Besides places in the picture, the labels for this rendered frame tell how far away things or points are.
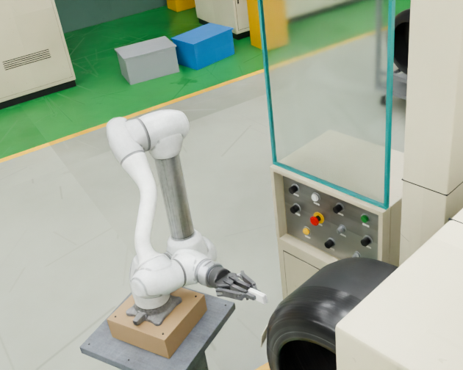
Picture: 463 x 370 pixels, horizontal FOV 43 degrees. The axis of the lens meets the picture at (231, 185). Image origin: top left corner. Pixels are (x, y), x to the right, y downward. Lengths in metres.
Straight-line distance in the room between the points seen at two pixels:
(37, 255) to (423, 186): 3.36
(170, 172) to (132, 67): 4.61
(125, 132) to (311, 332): 1.10
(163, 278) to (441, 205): 0.91
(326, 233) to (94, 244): 2.31
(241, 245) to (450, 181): 2.68
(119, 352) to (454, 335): 1.84
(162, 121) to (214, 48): 4.92
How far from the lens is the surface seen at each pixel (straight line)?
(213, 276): 1.98
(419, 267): 1.16
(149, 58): 6.94
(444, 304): 1.09
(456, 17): 1.39
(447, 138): 1.51
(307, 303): 1.55
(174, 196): 2.41
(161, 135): 2.28
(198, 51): 7.01
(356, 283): 1.56
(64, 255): 4.41
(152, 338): 2.54
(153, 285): 1.97
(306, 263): 2.61
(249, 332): 3.51
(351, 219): 2.35
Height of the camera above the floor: 2.54
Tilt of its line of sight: 32 degrees down
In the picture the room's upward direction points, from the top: 8 degrees counter-clockwise
